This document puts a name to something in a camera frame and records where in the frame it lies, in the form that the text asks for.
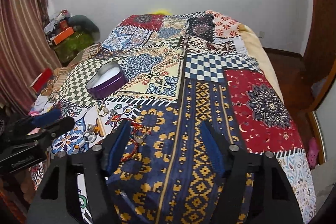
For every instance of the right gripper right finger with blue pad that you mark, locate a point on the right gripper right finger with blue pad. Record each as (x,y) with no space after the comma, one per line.
(217,149)

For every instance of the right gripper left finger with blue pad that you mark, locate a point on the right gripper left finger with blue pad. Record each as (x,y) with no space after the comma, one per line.
(113,148)

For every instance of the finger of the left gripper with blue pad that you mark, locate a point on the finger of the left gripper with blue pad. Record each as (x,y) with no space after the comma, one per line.
(46,119)
(58,127)

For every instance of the red box with white lid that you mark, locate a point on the red box with white lid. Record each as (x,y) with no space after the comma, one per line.
(41,80)

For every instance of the brown striped patterned cloth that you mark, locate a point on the brown striped patterned cloth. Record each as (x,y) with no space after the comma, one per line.
(59,75)

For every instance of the purple heart-shaped tin box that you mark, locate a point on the purple heart-shaped tin box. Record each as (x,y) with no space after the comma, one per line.
(108,79)

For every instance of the striped brown red curtain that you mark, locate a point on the striped brown red curtain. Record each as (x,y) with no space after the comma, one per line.
(25,52)

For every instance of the colourful patchwork bedspread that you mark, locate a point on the colourful patchwork bedspread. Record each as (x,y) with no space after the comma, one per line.
(181,70)

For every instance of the green covered side table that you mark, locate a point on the green covered side table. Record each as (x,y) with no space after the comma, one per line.
(68,49)

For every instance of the orange box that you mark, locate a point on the orange box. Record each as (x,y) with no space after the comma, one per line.
(63,35)

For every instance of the pile of clutter on table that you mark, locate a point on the pile of clutter on table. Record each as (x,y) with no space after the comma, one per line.
(51,28)

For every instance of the pink slipper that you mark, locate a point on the pink slipper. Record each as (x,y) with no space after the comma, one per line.
(312,154)

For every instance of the beige blanket edge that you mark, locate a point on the beige blanket edge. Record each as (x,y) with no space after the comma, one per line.
(255,49)

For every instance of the yellow cloth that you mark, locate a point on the yellow cloth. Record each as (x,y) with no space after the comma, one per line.
(161,12)

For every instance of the silver ring charm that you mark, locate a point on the silver ring charm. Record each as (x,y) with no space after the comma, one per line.
(103,110)

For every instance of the wall socket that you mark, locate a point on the wall socket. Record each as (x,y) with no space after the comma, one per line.
(261,34)

